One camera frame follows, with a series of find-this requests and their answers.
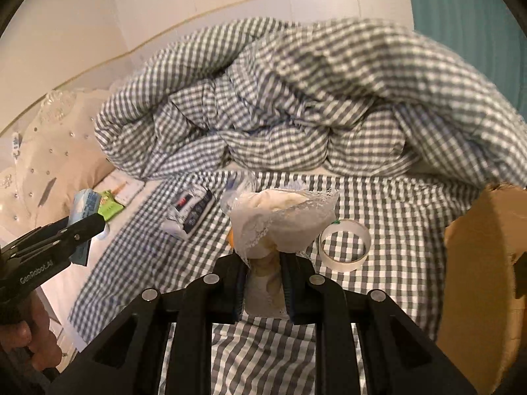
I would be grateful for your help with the teal curtain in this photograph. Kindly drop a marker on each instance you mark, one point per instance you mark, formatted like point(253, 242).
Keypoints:
point(453, 8)

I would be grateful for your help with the white packet with dark label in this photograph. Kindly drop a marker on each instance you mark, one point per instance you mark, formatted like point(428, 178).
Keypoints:
point(187, 212)

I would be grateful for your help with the white flat box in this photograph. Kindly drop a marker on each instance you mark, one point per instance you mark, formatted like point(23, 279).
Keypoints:
point(131, 193)

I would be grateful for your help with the light blue tissue packet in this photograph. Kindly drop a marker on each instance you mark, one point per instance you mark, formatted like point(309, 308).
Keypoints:
point(84, 203)

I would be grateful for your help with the green snack packet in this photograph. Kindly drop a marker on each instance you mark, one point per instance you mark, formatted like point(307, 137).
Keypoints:
point(110, 206)

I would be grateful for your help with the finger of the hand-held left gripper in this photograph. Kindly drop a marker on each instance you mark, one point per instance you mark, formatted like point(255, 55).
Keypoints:
point(84, 227)

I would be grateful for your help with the small orange item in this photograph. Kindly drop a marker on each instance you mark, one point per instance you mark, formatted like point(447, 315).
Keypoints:
point(232, 238)

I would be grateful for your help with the clear bag of cream pastry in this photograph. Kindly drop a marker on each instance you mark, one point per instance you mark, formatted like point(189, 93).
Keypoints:
point(263, 222)

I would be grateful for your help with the person's left hand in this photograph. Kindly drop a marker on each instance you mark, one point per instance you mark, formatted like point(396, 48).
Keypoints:
point(39, 337)

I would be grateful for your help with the brown cardboard box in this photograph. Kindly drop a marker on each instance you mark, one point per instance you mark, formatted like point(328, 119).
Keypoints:
point(473, 296)

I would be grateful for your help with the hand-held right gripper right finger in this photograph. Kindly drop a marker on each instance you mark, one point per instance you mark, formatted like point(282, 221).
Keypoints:
point(288, 292)

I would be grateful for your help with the clear plastic bottle blue label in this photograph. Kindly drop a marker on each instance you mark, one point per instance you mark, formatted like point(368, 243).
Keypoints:
point(236, 189)

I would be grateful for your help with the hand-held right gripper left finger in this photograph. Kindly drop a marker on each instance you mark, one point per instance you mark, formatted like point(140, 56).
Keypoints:
point(240, 292)

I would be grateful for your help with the white tape roll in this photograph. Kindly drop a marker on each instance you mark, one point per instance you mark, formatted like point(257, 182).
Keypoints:
point(346, 265)

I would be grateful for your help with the grey checked duvet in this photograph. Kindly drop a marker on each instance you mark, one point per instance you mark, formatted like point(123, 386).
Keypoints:
point(288, 111)

